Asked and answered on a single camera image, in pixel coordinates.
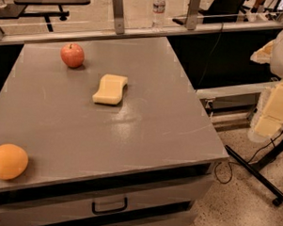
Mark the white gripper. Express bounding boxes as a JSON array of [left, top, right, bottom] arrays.
[[248, 30, 283, 143]]

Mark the yellow sponge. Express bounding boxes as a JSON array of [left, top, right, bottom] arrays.
[[92, 73, 128, 105]]

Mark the black office chair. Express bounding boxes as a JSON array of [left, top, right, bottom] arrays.
[[172, 0, 249, 25]]

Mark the black stand leg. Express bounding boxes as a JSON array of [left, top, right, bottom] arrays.
[[225, 138, 283, 206]]

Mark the clear plastic water bottle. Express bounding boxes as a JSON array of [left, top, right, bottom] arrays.
[[152, 0, 166, 30]]

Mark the red apple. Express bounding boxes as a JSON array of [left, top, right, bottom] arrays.
[[60, 43, 85, 68]]

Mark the dark background table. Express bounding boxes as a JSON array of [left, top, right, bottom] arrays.
[[0, 0, 91, 32]]

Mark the grey cabinet drawer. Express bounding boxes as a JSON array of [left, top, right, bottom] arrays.
[[0, 175, 213, 226]]

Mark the orange fruit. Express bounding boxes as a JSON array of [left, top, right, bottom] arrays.
[[0, 144, 28, 180]]

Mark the grey metal rail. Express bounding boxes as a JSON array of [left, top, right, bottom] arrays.
[[0, 21, 283, 45]]

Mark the grey metal post right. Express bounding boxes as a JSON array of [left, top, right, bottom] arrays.
[[185, 0, 201, 30]]

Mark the grey metal post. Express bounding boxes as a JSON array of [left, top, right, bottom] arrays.
[[112, 0, 125, 35], [185, 0, 201, 30]]

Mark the grey metal post left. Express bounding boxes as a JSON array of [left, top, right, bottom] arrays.
[[112, 0, 125, 35]]

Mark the black drawer handle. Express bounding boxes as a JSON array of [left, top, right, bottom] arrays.
[[91, 196, 128, 215]]

